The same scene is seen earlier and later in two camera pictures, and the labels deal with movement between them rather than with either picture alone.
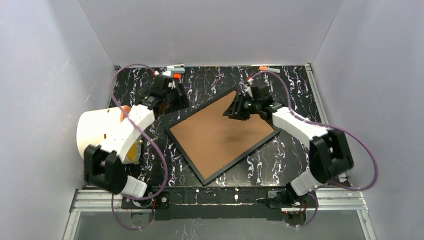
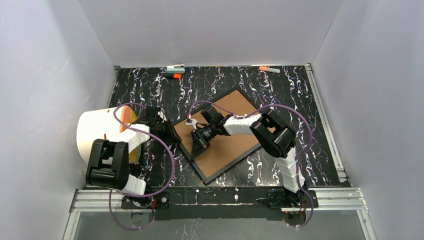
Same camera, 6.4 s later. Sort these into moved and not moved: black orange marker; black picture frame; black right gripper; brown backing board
Moved: black right gripper
Not moved: black picture frame; black orange marker; brown backing board
